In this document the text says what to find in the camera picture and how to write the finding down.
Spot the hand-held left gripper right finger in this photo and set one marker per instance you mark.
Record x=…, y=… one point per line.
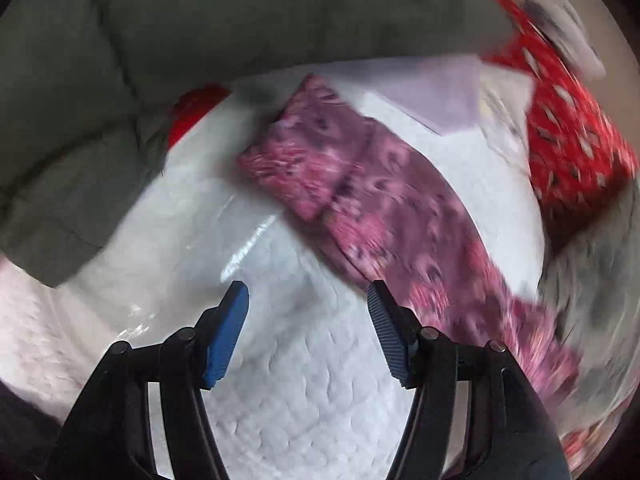
x=387, y=330

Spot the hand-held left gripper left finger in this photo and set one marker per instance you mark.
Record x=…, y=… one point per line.
x=227, y=335

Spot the purple floral fleece garment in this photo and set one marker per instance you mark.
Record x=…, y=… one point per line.
x=390, y=185

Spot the white quilted mattress pad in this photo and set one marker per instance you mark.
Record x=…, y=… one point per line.
x=300, y=410

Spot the grey cloth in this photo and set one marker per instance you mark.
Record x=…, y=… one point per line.
x=595, y=300

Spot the red bed sheet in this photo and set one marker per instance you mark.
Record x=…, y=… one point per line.
x=192, y=110

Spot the lavender folded cloth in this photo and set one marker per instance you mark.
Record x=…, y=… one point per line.
x=440, y=90

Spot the red patterned cloth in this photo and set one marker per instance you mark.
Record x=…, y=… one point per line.
x=565, y=130

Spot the grey flower-embossed pillow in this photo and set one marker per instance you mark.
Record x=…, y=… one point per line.
x=200, y=20

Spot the white plastic bag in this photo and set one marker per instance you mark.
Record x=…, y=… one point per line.
x=560, y=15

